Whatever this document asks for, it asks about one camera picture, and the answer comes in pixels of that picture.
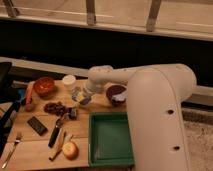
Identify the green plastic tray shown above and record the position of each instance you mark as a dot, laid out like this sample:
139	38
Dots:
109	142

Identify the white napkin in bowl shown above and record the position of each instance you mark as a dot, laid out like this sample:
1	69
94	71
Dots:
119	97

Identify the small dark wrapped block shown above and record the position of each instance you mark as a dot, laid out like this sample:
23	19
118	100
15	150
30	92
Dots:
72	113

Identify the red bowl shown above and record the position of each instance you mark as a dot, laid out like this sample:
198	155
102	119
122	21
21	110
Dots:
44	86

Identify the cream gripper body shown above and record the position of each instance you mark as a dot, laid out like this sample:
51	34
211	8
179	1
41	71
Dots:
89	88

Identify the bunch of dark grapes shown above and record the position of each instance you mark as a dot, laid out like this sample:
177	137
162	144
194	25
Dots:
55	108

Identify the black rectangular bar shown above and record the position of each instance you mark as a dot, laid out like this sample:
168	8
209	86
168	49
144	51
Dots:
37	126

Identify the orange carrot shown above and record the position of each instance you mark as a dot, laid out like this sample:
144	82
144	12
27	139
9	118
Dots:
29	92

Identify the black handled knife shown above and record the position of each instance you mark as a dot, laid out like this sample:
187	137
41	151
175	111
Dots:
59	123

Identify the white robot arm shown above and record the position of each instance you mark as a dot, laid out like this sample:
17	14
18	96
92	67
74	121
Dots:
153	100

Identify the dark purple bowl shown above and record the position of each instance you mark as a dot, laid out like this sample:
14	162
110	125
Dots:
113	90

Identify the clear plastic cup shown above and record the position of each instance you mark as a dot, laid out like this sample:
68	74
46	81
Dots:
69	81

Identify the yellow apple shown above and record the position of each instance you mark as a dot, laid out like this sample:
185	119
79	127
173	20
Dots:
70	150

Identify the silver fork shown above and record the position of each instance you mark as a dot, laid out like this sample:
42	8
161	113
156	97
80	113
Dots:
16	142

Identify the banana peel piece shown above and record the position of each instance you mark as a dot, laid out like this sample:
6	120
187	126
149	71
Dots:
63	137

